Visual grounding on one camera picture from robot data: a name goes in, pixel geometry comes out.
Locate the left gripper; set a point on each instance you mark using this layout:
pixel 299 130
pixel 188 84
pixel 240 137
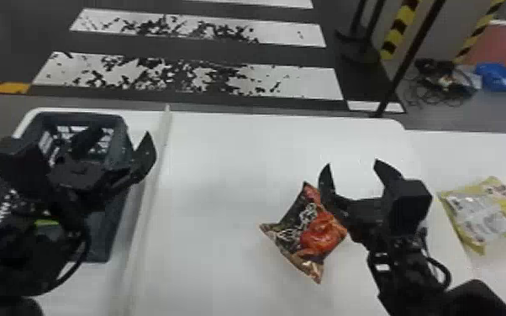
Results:
pixel 92 174

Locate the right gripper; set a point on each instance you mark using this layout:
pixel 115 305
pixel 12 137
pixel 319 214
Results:
pixel 367 220

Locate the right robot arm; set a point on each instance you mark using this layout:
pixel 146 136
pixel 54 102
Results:
pixel 412 287

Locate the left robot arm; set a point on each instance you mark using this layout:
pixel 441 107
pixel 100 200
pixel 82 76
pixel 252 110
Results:
pixel 14 260

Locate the red snack packet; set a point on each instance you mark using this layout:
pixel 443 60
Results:
pixel 310 234

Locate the black crate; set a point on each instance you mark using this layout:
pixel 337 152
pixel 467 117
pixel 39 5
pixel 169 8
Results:
pixel 107 229

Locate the yellow snack packet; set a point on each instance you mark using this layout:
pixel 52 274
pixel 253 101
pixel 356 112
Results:
pixel 487 212

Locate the blue bag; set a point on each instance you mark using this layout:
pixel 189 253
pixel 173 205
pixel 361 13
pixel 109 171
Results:
pixel 497 76

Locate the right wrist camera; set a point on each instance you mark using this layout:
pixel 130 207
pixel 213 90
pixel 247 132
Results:
pixel 409 205

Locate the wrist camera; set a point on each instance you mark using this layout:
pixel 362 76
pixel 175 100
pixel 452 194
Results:
pixel 19 165
pixel 409 205

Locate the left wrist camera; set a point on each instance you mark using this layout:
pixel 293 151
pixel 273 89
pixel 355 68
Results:
pixel 19 165

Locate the yellow black striped post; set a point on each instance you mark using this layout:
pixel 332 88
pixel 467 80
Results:
pixel 476 33
pixel 396 26

